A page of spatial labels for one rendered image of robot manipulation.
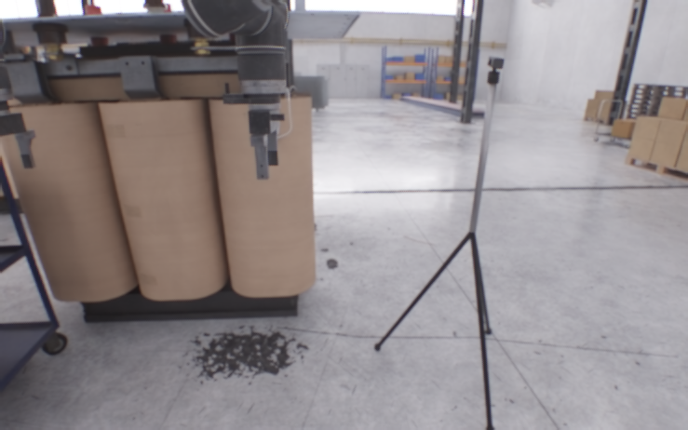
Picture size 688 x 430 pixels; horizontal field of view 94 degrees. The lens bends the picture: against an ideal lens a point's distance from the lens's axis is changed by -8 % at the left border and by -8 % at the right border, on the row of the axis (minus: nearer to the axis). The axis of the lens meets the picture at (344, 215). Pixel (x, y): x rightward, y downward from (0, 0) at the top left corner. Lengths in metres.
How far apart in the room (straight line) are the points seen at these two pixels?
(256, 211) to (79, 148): 0.75
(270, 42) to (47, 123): 1.11
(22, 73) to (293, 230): 1.20
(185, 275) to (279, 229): 0.48
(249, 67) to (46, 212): 1.26
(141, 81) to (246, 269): 0.86
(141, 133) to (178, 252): 0.52
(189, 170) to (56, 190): 0.55
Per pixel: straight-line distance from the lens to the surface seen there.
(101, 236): 1.82
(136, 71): 1.57
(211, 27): 0.71
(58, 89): 1.84
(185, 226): 1.61
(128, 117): 1.56
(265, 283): 1.65
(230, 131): 1.44
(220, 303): 1.92
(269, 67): 0.82
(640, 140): 6.81
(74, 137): 1.71
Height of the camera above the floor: 1.15
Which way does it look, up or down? 21 degrees down
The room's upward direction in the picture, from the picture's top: straight up
